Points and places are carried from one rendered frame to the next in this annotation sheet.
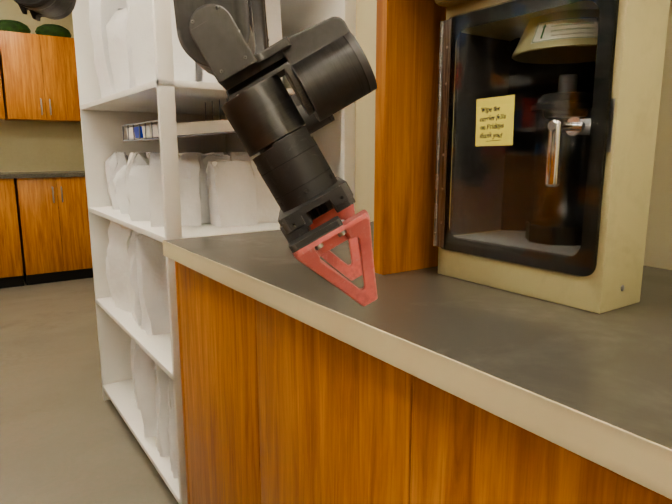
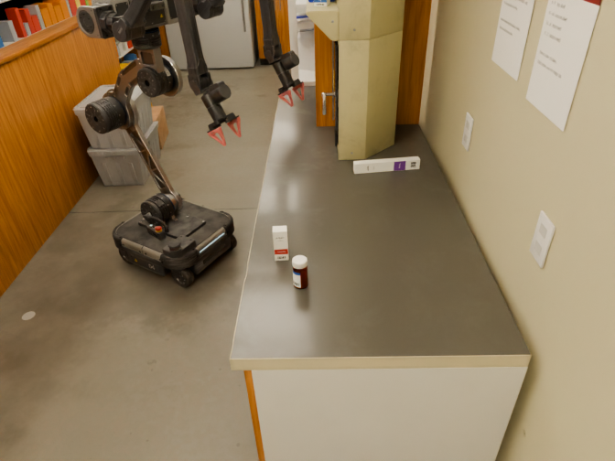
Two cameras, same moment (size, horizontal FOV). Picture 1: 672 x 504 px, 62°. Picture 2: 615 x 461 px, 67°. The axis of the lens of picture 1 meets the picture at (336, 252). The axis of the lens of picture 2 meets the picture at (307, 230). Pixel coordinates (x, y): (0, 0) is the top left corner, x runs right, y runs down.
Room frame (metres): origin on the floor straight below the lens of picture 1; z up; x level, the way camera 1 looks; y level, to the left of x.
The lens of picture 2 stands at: (-0.75, -1.31, 1.80)
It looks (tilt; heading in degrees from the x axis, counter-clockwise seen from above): 34 degrees down; 37
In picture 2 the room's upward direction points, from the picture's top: 2 degrees counter-clockwise
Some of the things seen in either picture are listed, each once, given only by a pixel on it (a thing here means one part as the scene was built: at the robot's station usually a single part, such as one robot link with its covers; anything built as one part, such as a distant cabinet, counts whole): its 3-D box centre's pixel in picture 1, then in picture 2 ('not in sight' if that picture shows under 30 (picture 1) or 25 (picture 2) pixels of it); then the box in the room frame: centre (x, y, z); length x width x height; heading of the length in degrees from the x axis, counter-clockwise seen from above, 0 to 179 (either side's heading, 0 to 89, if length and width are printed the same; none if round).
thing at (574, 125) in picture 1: (561, 151); (328, 102); (0.78, -0.31, 1.17); 0.05 x 0.03 x 0.10; 124
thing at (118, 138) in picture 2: not in sight; (119, 115); (1.30, 2.04, 0.49); 0.60 x 0.42 x 0.33; 35
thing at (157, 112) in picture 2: not in sight; (146, 128); (1.78, 2.42, 0.14); 0.41 x 0.32 x 0.28; 41
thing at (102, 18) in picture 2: not in sight; (112, 22); (0.46, 0.53, 1.45); 0.09 x 0.08 x 0.12; 4
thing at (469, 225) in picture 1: (512, 135); (335, 88); (0.88, -0.27, 1.19); 0.30 x 0.01 x 0.40; 34
